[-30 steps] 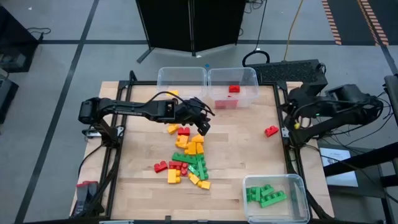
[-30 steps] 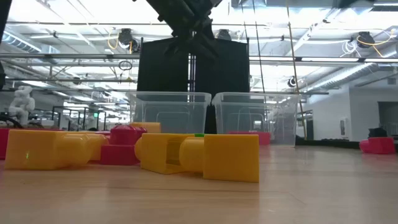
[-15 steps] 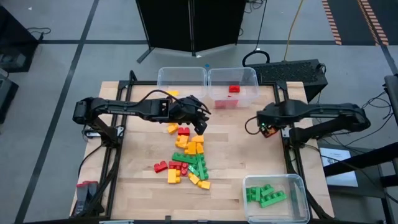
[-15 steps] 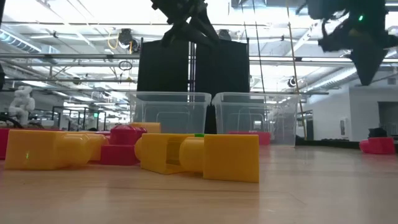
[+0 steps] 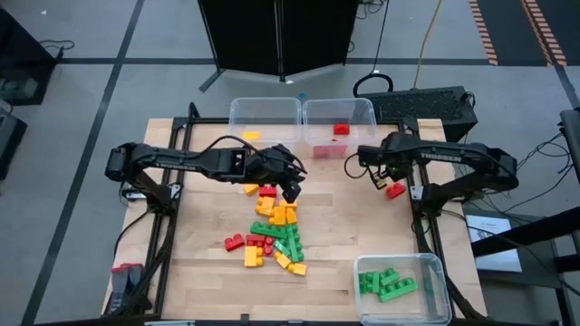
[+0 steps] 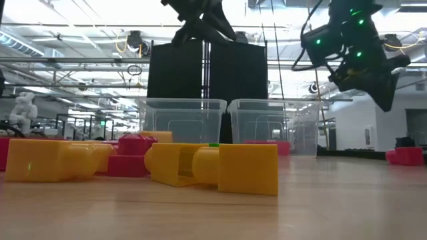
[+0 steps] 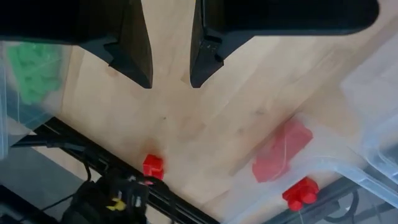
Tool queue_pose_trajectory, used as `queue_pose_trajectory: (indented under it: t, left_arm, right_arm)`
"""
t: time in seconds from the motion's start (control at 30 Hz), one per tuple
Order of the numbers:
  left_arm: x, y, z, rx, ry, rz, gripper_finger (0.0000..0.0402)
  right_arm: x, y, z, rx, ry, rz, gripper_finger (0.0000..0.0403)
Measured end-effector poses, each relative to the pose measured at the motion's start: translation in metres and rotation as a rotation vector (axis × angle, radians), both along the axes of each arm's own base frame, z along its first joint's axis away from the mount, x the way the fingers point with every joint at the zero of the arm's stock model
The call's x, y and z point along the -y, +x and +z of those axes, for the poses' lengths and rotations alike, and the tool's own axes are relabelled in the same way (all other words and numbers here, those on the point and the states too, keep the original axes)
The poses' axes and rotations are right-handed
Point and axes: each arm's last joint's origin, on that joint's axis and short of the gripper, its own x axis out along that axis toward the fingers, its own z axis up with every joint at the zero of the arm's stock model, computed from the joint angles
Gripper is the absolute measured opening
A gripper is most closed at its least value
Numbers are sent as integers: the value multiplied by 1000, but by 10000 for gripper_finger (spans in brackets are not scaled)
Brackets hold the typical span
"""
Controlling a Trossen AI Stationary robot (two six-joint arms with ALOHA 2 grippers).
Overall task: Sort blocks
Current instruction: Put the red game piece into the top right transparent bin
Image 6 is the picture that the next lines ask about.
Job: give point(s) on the white robot figure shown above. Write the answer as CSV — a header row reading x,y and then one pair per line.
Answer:
x,y
23,113

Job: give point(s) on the black metal table frame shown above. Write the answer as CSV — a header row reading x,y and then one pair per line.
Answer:
x,y
353,154

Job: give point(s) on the black folding screen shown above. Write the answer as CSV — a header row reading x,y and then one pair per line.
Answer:
x,y
173,73

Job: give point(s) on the black office chair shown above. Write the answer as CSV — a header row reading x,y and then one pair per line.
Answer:
x,y
405,141

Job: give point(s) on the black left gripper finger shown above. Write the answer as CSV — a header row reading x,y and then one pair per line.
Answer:
x,y
188,31
221,25

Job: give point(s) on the large yellow building block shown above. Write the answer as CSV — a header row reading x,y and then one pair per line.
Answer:
x,y
40,160

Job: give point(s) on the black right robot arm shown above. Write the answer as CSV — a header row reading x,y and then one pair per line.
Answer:
x,y
353,33

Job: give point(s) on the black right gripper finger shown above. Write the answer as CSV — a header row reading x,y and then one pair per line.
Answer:
x,y
388,91
399,63

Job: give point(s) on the black metal rack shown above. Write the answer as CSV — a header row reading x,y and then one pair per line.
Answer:
x,y
66,115

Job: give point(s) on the green toy building block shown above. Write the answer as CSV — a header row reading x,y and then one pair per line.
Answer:
x,y
214,145

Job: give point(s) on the white wall box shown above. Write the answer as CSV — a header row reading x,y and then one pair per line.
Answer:
x,y
369,136

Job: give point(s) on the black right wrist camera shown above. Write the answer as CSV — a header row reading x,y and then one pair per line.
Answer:
x,y
317,46

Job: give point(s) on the clear plastic bin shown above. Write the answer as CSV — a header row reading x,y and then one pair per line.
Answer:
x,y
187,116
293,120

